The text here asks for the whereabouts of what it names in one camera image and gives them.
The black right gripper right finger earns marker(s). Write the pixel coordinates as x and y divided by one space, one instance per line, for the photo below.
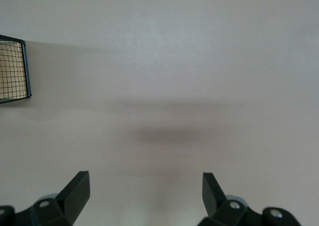
211 196

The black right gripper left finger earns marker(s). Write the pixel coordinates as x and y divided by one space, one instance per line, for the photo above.
74 196

